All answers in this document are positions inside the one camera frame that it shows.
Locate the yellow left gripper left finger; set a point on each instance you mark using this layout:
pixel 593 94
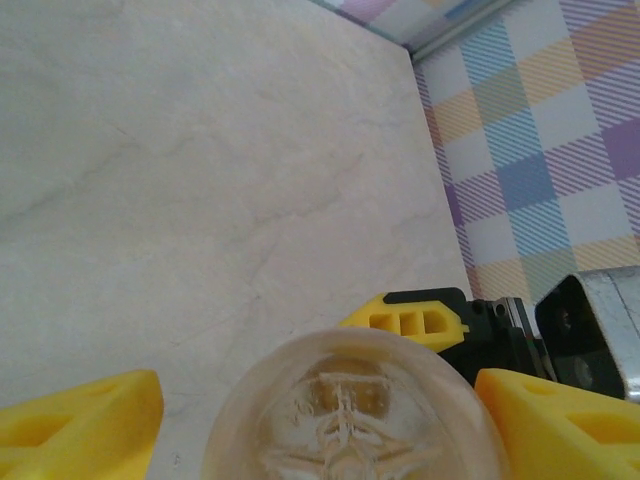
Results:
pixel 115 400

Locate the clear bottle green band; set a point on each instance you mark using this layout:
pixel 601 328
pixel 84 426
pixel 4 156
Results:
pixel 350 360

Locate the aluminium corner post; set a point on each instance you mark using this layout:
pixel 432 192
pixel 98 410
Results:
pixel 460 27

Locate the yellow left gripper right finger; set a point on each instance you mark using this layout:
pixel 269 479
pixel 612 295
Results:
pixel 515 415

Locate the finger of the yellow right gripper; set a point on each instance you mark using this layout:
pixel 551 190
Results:
pixel 450 325

